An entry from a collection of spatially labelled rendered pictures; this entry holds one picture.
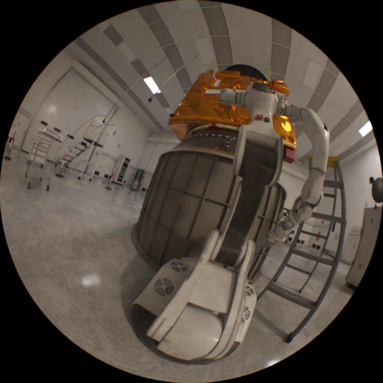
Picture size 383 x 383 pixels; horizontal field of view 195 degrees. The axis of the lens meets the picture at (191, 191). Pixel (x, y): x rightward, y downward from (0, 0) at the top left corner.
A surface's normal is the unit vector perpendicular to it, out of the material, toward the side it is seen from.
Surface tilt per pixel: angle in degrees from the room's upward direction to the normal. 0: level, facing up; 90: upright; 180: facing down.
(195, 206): 90
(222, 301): 23
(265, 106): 127
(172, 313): 27
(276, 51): 180
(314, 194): 111
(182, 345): 64
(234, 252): 71
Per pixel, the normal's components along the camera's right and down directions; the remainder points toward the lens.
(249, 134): -0.43, 0.41
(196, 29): -0.32, 0.94
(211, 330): 0.33, -0.91
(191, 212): -0.33, -0.18
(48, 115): 0.90, 0.29
